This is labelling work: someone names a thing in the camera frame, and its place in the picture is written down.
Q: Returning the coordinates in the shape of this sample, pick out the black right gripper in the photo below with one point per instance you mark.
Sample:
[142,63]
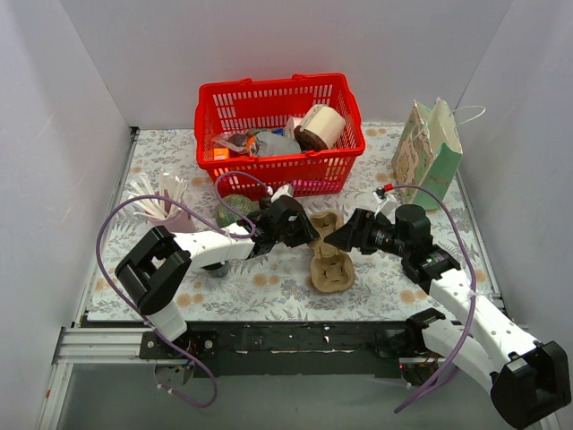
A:
[358,230]

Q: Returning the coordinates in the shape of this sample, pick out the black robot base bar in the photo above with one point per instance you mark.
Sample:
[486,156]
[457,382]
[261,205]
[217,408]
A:
[381,349]

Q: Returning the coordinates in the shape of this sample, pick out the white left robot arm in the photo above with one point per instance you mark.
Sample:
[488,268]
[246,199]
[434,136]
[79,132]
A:
[152,272]

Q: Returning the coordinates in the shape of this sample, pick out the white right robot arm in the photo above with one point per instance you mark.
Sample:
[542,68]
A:
[527,380]

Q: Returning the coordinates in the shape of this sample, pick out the orange snack box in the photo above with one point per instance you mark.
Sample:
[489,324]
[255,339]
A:
[221,153]

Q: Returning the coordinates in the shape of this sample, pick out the red plastic shopping basket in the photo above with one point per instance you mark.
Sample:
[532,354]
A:
[245,131]

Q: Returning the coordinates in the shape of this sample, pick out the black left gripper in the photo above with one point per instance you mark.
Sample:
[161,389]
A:
[290,222]

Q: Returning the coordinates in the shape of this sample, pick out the green illustrated paper bag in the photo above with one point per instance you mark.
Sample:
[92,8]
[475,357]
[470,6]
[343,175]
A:
[428,154]

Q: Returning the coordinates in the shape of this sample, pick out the brown cardboard cup carrier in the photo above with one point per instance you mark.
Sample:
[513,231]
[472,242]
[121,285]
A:
[332,270]

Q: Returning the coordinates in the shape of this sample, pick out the green netted melon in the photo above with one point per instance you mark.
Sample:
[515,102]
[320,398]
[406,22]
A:
[228,212]

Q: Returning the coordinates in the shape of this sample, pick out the pink cup of straws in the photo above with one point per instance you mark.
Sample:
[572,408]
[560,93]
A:
[168,212]

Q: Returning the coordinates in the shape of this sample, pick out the grey foil pouch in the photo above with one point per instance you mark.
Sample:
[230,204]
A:
[267,144]

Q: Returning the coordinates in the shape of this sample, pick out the floral patterned table mat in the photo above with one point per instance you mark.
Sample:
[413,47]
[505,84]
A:
[278,285]

